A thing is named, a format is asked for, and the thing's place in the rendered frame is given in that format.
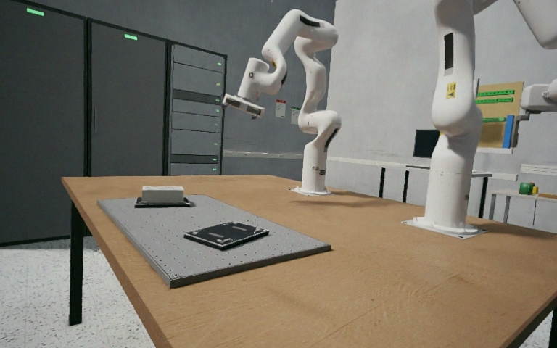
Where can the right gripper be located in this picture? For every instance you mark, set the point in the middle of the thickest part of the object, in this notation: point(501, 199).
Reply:
point(243, 105)

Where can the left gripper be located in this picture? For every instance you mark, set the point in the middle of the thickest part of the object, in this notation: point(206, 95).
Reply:
point(534, 100)

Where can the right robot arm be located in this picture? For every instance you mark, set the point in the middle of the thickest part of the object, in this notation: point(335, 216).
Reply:
point(314, 35)

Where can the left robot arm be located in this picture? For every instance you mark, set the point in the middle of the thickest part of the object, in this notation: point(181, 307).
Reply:
point(454, 111)

